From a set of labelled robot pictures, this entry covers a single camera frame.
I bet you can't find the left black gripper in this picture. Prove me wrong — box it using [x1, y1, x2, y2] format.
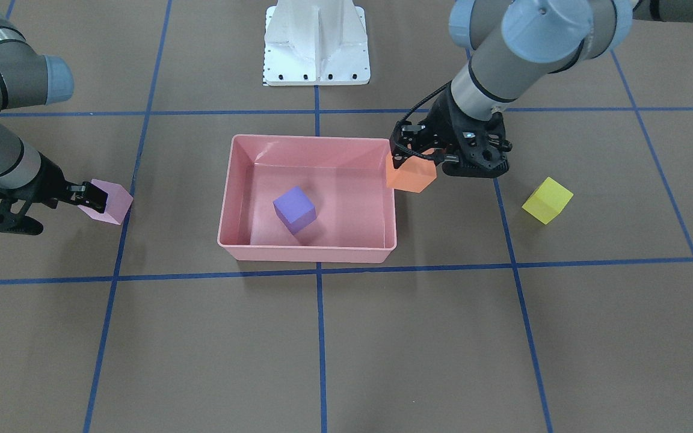
[390, 90, 512, 179]

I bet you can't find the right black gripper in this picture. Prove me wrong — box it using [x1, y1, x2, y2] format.
[0, 153, 108, 236]

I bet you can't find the pink foam block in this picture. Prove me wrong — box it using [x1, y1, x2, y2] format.
[79, 179, 133, 226]

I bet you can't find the orange foam block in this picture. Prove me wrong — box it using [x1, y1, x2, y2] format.
[385, 153, 437, 194]

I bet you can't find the purple foam block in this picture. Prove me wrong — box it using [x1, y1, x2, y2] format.
[273, 186, 317, 235]

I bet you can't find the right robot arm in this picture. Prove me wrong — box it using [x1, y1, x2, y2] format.
[0, 11, 108, 236]

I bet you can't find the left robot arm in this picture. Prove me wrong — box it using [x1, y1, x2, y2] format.
[387, 1, 693, 179]

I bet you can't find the pink plastic bin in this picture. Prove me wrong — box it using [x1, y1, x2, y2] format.
[217, 134, 397, 263]

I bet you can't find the yellow foam block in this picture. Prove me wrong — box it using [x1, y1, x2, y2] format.
[522, 176, 574, 225]

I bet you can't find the brown paper table cover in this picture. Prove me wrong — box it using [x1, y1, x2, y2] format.
[0, 1, 693, 432]

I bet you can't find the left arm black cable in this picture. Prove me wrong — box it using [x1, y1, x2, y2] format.
[401, 81, 451, 130]

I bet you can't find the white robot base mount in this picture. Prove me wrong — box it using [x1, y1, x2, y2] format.
[262, 1, 371, 86]

